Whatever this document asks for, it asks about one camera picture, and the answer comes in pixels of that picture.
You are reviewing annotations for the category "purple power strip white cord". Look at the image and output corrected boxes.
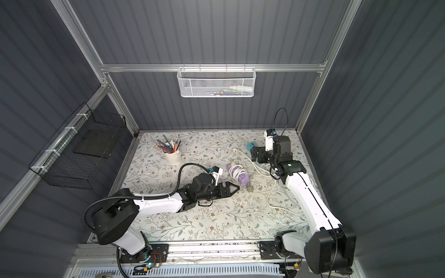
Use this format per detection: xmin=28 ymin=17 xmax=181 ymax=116
xmin=227 ymin=160 xmax=251 ymax=186

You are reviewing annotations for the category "black wire basket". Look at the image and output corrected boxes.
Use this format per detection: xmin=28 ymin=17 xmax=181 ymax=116
xmin=29 ymin=105 xmax=127 ymax=190

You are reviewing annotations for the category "black corrugated cable conduit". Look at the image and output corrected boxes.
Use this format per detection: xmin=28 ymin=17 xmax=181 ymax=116
xmin=81 ymin=162 xmax=211 ymax=234

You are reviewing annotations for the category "white wire mesh basket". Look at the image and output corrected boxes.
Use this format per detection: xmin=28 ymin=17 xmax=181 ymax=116
xmin=177 ymin=66 xmax=257 ymax=98

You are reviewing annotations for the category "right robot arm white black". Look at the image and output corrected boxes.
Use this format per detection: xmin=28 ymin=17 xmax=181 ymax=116
xmin=250 ymin=129 xmax=356 ymax=274

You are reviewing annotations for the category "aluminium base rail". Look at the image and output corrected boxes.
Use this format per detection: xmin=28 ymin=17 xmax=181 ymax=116
xmin=79 ymin=239 xmax=348 ymax=265

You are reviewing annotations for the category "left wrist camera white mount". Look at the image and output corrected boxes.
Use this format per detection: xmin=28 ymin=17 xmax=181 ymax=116
xmin=209 ymin=166 xmax=223 ymax=185

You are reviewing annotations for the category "white pencil cup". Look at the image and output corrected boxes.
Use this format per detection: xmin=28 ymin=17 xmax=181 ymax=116
xmin=163 ymin=151 xmax=181 ymax=165

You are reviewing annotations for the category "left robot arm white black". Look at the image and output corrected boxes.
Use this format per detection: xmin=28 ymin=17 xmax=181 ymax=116
xmin=82 ymin=173 xmax=240 ymax=256

